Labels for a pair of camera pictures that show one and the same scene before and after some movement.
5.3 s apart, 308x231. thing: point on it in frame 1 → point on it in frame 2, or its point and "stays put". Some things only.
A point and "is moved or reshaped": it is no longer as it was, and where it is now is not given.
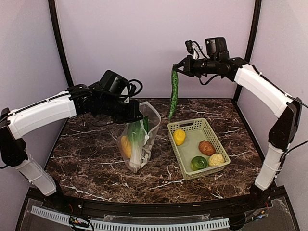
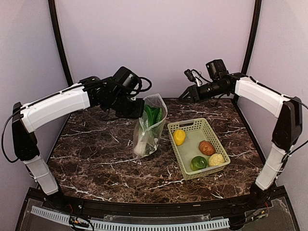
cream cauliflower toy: [216, 159] stays put
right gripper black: [188, 67] → [193, 92]
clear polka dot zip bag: [134, 144] is moved or reshaped
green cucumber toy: [174, 95] → [154, 115]
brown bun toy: [206, 147] stays put
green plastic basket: [198, 149] stays put
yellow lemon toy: [179, 135] stays put
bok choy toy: [137, 133] → [153, 115]
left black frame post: [60, 43] stays put
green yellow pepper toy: [198, 162] stays put
